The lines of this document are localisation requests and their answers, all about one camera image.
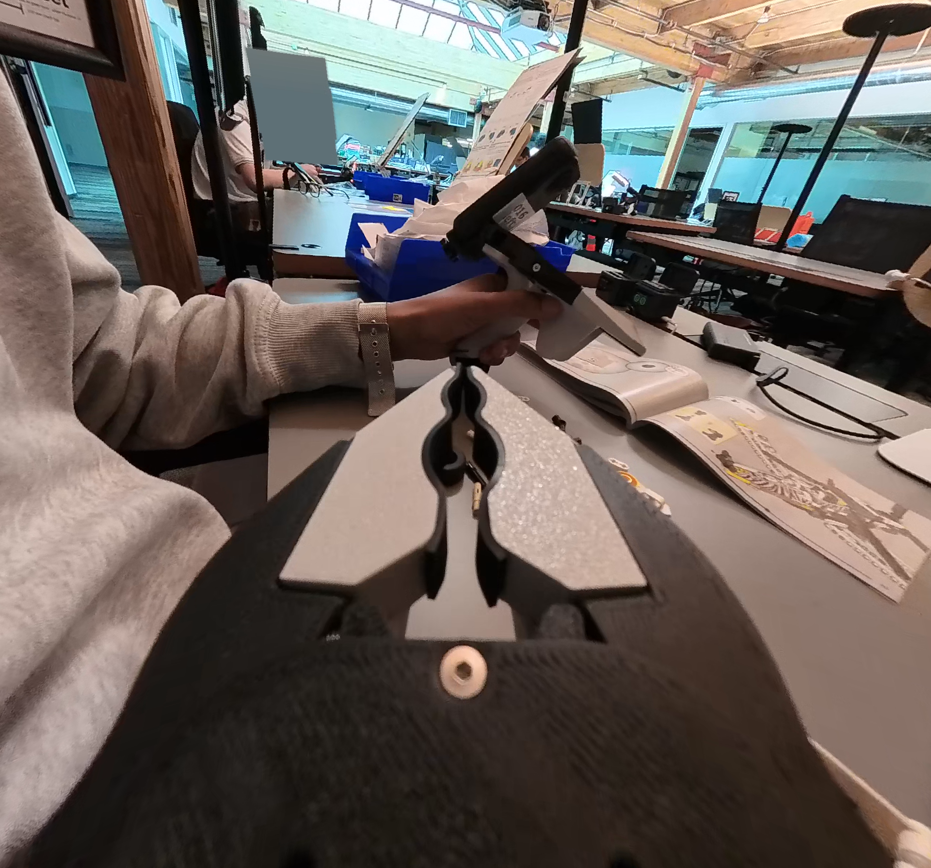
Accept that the person's left hand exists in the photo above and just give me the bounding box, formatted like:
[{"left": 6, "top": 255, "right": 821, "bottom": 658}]
[{"left": 385, "top": 273, "right": 564, "bottom": 367}]

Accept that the black cable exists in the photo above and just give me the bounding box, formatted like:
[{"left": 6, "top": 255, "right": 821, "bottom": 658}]
[{"left": 756, "top": 366, "right": 900, "bottom": 442}]

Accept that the small blue bin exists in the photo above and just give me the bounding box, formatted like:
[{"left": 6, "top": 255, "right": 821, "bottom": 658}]
[{"left": 353, "top": 170, "right": 432, "bottom": 205}]

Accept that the instruction sheet on stand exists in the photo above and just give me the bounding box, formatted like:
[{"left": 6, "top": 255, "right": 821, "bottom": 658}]
[{"left": 457, "top": 49, "right": 586, "bottom": 178}]

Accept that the short black floor lamp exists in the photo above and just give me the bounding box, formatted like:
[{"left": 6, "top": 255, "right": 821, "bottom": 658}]
[{"left": 756, "top": 122, "right": 813, "bottom": 203}]

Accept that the orange and white lego piece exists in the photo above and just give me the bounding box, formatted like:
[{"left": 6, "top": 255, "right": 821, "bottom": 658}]
[{"left": 618, "top": 471, "right": 672, "bottom": 516}]

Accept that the black slanted pole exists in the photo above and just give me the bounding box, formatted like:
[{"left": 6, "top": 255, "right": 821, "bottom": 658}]
[{"left": 546, "top": 0, "right": 605, "bottom": 143}]

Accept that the pale perforated wrist watch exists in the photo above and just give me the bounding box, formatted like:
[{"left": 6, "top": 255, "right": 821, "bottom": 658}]
[{"left": 358, "top": 302, "right": 397, "bottom": 417}]

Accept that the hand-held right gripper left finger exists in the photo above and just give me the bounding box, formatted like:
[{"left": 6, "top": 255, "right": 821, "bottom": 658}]
[{"left": 278, "top": 365, "right": 466, "bottom": 601}]

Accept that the black mesh organizer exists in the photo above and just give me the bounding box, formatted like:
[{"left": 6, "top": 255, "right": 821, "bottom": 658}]
[{"left": 713, "top": 200, "right": 762, "bottom": 244}]

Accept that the black power adapter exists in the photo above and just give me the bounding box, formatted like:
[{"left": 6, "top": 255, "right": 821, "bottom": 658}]
[{"left": 702, "top": 322, "right": 762, "bottom": 369}]

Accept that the wooden edged table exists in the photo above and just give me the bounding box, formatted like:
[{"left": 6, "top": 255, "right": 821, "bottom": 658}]
[{"left": 627, "top": 230, "right": 903, "bottom": 299}]

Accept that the crumpled white paper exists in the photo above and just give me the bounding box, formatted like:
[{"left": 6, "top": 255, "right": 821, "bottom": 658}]
[{"left": 360, "top": 180, "right": 550, "bottom": 265}]

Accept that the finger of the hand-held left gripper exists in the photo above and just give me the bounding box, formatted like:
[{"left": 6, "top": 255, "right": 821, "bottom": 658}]
[{"left": 534, "top": 292, "right": 647, "bottom": 362}]

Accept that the white stand base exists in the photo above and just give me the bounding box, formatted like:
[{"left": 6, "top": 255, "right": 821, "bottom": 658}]
[{"left": 878, "top": 429, "right": 931, "bottom": 485}]

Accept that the blue plastic bin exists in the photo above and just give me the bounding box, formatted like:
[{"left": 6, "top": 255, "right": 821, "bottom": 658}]
[{"left": 345, "top": 212, "right": 576, "bottom": 302}]

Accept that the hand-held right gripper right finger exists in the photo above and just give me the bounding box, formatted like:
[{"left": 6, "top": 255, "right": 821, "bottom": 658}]
[{"left": 460, "top": 365, "right": 650, "bottom": 607}]

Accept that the black tripod pole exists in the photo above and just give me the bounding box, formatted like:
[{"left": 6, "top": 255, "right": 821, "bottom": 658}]
[{"left": 171, "top": 0, "right": 273, "bottom": 283}]

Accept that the open lego instruction booklet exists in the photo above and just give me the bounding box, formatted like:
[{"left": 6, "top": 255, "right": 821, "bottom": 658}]
[{"left": 518, "top": 340, "right": 931, "bottom": 603}]

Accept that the person's left forearm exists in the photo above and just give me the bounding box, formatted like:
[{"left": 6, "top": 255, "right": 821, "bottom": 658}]
[{"left": 65, "top": 275, "right": 390, "bottom": 450}]

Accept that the tall black floor lamp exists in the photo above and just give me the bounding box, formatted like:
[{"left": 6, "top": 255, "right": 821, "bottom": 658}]
[{"left": 774, "top": 4, "right": 931, "bottom": 251}]

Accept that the black mesh chair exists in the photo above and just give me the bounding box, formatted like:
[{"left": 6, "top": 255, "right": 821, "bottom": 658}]
[{"left": 800, "top": 195, "right": 931, "bottom": 276}]

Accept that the ceiling projector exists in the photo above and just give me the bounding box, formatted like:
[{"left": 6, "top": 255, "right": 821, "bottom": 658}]
[{"left": 502, "top": 0, "right": 554, "bottom": 47}]

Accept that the person's grey sweater torso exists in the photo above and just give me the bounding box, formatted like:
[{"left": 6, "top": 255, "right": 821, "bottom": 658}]
[{"left": 0, "top": 75, "right": 234, "bottom": 836}]

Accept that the wooden post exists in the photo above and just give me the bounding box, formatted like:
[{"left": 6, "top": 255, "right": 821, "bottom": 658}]
[{"left": 83, "top": 0, "right": 205, "bottom": 302}]

